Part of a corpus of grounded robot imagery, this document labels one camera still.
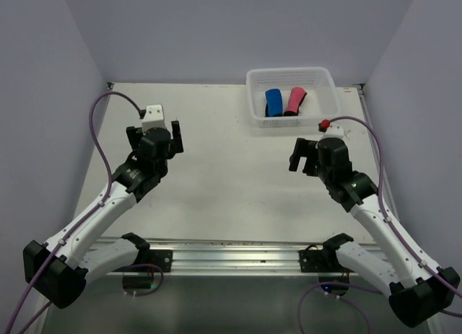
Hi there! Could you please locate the blue microfiber towel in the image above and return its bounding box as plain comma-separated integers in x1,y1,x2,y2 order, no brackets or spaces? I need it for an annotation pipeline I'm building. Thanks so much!
265,89,283,118

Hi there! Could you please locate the red microfiber towel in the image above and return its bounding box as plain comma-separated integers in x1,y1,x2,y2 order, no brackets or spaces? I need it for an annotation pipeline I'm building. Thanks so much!
283,87,307,116

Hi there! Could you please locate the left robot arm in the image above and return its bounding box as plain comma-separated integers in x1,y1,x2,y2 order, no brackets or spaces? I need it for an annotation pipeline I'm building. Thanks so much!
23,120,183,309

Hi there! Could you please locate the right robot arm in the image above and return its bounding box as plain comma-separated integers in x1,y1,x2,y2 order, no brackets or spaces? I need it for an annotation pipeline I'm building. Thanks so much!
289,138,461,328

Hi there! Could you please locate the white perforated plastic basket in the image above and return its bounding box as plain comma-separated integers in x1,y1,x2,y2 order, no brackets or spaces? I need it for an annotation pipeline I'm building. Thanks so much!
246,66,341,128

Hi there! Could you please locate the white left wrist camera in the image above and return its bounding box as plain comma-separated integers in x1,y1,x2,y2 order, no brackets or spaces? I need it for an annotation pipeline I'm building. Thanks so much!
141,105,165,134

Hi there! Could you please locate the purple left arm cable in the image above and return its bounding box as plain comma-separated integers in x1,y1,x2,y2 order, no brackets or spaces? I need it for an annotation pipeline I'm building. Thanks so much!
6,91,165,334

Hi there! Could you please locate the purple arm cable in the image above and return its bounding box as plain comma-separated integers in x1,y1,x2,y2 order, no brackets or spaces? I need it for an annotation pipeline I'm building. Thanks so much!
6,91,165,334
297,116,462,334

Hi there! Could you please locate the red cable connector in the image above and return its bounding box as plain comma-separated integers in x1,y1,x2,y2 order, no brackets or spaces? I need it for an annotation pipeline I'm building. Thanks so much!
318,119,331,133

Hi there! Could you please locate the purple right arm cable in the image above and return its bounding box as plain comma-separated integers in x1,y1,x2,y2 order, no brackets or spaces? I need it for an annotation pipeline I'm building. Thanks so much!
297,116,462,334

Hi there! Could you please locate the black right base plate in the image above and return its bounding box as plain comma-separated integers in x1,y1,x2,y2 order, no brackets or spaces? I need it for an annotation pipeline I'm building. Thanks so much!
298,249,345,273

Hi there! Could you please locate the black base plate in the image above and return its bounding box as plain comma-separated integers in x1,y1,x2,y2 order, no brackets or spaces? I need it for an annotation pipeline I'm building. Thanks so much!
115,250,173,273
298,249,345,273

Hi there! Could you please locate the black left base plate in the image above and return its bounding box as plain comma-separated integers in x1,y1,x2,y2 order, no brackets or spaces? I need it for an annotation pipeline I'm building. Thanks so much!
115,250,173,273

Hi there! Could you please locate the aluminium mounting rail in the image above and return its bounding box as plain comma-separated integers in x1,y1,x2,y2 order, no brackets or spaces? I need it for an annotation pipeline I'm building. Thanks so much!
46,239,427,276

